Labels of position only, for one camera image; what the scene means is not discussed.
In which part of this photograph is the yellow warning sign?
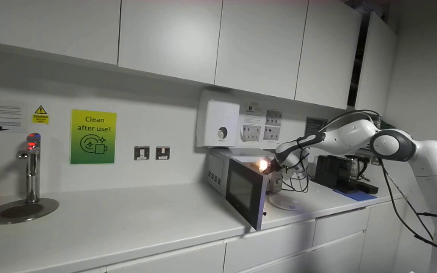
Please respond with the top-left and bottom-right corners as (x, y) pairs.
(31, 103), (52, 127)

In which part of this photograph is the silver microwave body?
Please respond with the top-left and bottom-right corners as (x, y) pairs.
(204, 147), (287, 197)

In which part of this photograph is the white round plate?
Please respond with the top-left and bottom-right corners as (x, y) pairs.
(267, 193), (302, 212)

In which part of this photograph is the white lower cabinet door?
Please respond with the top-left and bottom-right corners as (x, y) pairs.
(257, 250), (317, 273)

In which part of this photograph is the white upper cabinet door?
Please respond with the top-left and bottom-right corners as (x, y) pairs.
(0, 0), (122, 67)
(117, 0), (225, 85)
(354, 11), (399, 115)
(214, 0), (310, 102)
(295, 0), (363, 111)

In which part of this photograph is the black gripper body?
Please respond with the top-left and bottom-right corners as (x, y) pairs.
(275, 146), (304, 171)

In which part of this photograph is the white drawer front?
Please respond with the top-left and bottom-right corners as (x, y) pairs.
(105, 240), (228, 273)
(313, 206), (371, 247)
(223, 217), (317, 273)

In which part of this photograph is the white cabinet door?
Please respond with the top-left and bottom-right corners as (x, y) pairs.
(117, 0), (225, 85)
(257, 250), (317, 273)
(0, 0), (122, 67)
(214, 0), (310, 102)
(295, 0), (363, 111)
(354, 11), (399, 115)

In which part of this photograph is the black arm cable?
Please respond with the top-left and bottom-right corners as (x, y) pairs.
(323, 108), (437, 250)

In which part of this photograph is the white notice sheet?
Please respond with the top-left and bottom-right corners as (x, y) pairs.
(240, 123), (264, 144)
(261, 124), (283, 143)
(264, 109), (284, 127)

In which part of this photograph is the white paper towel dispenser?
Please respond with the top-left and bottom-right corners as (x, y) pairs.
(195, 97), (242, 150)

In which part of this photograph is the black coffee machine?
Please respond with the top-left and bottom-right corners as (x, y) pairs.
(313, 153), (381, 197)

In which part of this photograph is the blue mat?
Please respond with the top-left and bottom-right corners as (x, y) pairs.
(333, 187), (380, 203)

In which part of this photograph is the small white label notice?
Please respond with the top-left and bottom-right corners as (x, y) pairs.
(242, 102), (264, 115)

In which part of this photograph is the dark framed poster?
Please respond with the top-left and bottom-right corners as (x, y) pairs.
(304, 115), (330, 138)

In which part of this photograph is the green clean after use poster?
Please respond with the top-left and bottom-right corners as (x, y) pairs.
(69, 108), (119, 167)

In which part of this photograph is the chrome water tap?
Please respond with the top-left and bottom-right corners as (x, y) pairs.
(15, 132), (44, 206)

